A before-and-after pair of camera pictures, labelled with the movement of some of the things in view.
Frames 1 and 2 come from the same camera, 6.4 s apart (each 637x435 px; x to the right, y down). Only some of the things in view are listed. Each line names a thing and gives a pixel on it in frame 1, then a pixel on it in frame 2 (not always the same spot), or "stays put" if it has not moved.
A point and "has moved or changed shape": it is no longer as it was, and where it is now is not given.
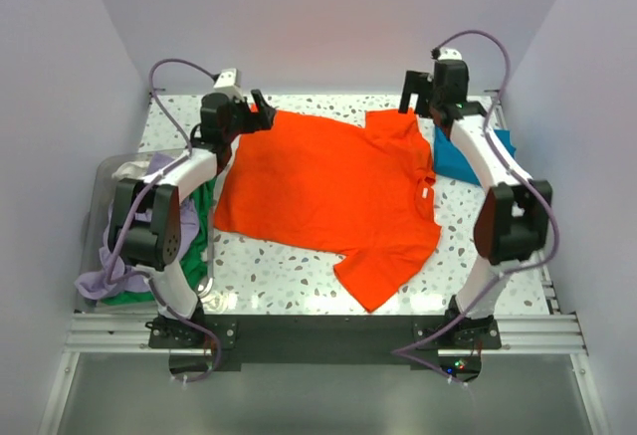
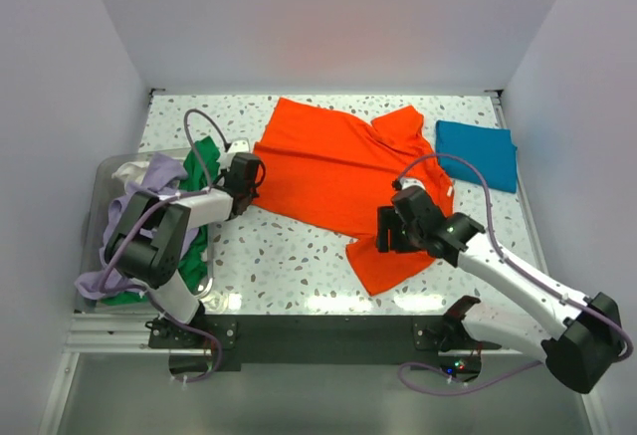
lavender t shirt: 113,278 stays put
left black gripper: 241,105 → 254,194
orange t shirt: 358,194 has moved or changed shape
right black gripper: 415,83 → 386,219
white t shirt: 131,169 stays put
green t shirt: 192,260 stays put
